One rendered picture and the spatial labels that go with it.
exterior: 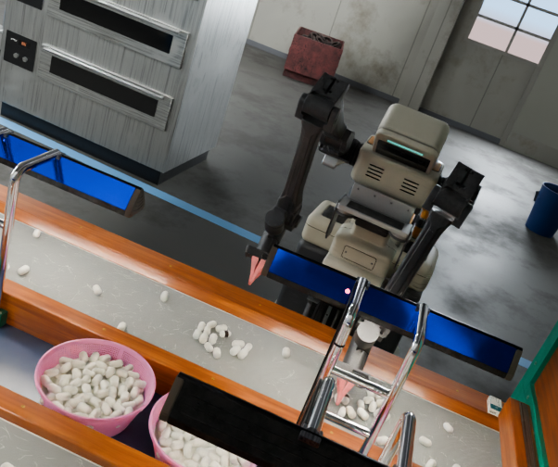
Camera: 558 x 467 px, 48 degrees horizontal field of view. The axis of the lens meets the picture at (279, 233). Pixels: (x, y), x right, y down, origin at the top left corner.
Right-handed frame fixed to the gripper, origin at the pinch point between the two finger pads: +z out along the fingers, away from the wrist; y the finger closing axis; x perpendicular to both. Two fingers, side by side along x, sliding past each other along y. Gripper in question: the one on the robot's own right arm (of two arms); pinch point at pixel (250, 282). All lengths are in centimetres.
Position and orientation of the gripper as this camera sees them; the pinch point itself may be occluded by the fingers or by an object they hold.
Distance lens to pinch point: 182.9
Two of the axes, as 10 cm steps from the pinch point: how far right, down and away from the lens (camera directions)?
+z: -3.9, 8.2, -4.2
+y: 9.2, 3.8, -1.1
